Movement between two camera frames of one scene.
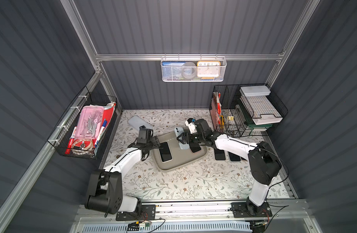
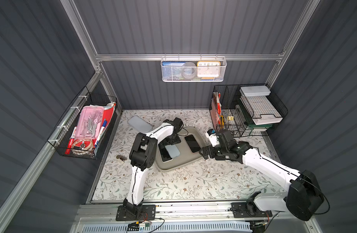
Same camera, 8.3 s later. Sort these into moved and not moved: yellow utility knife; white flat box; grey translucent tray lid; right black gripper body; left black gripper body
Moved: right black gripper body; left black gripper body
Not moved: white flat box; yellow utility knife; grey translucent tray lid
